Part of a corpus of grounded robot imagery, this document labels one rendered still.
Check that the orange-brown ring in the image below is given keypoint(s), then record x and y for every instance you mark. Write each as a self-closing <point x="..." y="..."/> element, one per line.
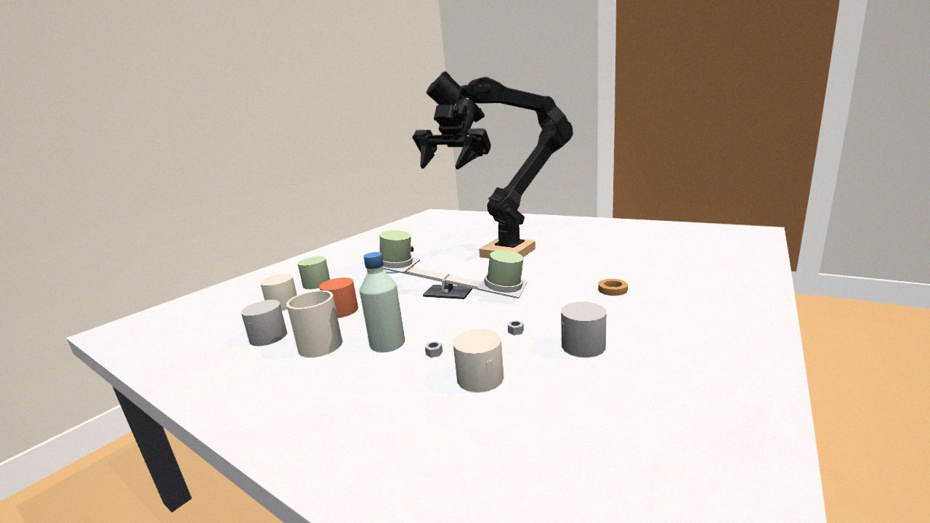
<point x="606" y="287"/>

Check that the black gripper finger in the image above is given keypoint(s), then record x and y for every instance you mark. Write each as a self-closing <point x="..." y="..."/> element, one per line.
<point x="469" y="152"/>
<point x="426" y="151"/>

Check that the grey balance beam with square pans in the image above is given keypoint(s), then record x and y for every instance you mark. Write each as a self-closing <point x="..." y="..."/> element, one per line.
<point x="453" y="287"/>

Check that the grey hex nut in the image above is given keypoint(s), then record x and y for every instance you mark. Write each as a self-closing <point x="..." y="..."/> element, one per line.
<point x="433" y="349"/>
<point x="515" y="327"/>

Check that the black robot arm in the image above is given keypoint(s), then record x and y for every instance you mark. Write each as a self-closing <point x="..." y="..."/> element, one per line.
<point x="454" y="107"/>

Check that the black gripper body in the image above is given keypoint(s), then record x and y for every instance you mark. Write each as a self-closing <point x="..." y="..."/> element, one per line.
<point x="452" y="137"/>

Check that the beige cylinder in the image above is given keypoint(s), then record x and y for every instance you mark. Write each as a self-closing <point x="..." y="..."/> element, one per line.
<point x="478" y="360"/>
<point x="280" y="288"/>

